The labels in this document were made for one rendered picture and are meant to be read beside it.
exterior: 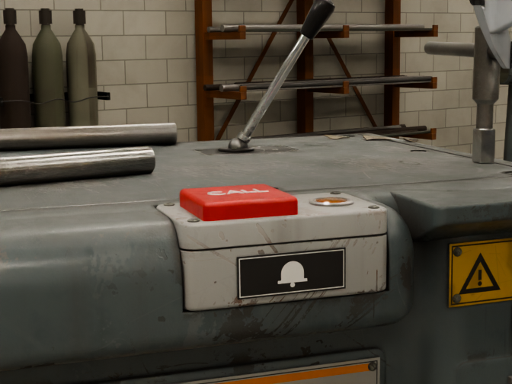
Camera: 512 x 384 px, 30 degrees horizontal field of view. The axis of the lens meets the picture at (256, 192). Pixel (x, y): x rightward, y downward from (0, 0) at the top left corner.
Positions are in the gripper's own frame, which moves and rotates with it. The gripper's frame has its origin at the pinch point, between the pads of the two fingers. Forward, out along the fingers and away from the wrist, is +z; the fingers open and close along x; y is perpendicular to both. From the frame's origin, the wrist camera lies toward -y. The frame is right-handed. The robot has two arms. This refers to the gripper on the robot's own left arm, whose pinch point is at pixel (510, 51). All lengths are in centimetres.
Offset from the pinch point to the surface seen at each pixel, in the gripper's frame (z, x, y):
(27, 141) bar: 8.3, -35.4, -29.2
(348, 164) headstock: 9.3, -10.9, -7.3
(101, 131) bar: 7.6, -28.2, -28.8
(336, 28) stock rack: -11, 297, -715
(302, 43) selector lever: -0.8, -10.9, -18.0
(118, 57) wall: 10, 104, -717
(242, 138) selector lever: 8.0, -16.2, -20.2
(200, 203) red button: 8.3, -29.5, 12.5
